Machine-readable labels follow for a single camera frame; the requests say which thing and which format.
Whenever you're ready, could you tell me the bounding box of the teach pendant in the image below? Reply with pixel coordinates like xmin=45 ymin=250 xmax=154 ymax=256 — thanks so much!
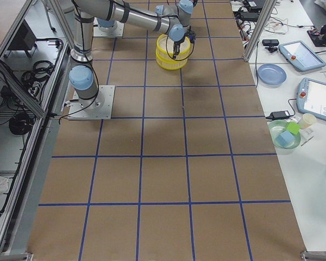
xmin=296 ymin=78 xmax=326 ymax=121
xmin=278 ymin=40 xmax=326 ymax=71

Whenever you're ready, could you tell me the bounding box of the blue foam block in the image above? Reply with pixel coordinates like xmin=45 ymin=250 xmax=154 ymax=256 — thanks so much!
xmin=275 ymin=130 xmax=295 ymax=147

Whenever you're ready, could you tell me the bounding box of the green foam block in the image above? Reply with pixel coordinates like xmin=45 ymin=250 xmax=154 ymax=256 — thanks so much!
xmin=285 ymin=122 xmax=300 ymax=135

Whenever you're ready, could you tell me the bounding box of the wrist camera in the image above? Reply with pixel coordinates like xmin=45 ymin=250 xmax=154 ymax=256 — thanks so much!
xmin=186 ymin=29 xmax=196 ymax=44

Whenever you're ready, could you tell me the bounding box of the blue plate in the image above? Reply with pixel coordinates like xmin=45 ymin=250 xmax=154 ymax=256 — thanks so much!
xmin=257 ymin=64 xmax=287 ymax=86

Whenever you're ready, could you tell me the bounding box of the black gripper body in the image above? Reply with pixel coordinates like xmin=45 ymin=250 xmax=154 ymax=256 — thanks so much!
xmin=173 ymin=40 xmax=182 ymax=56

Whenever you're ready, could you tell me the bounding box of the green bowl with blocks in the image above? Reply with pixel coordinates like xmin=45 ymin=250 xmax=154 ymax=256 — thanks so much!
xmin=268 ymin=120 xmax=301 ymax=149

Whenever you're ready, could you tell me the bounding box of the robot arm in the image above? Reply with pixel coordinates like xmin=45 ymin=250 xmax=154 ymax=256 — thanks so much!
xmin=92 ymin=24 xmax=192 ymax=118

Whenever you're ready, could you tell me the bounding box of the paper cup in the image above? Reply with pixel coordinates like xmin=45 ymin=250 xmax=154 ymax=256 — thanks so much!
xmin=298 ymin=113 xmax=317 ymax=129

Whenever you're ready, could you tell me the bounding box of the teach pendant near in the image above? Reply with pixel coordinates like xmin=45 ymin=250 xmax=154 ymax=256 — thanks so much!
xmin=296 ymin=78 xmax=326 ymax=121

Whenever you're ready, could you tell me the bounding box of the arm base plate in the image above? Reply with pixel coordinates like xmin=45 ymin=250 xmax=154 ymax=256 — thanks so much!
xmin=93 ymin=22 xmax=124 ymax=38
xmin=67 ymin=85 xmax=115 ymax=120

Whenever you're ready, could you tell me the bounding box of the aluminium frame post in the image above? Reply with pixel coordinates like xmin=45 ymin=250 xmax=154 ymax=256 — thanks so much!
xmin=243 ymin=0 xmax=277 ymax=62

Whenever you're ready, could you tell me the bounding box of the teach pendant far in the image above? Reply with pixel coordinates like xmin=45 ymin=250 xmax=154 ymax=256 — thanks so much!
xmin=278 ymin=40 xmax=326 ymax=71

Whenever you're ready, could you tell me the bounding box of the black power adapter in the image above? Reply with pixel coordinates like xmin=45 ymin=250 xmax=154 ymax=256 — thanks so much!
xmin=266 ymin=110 xmax=292 ymax=121

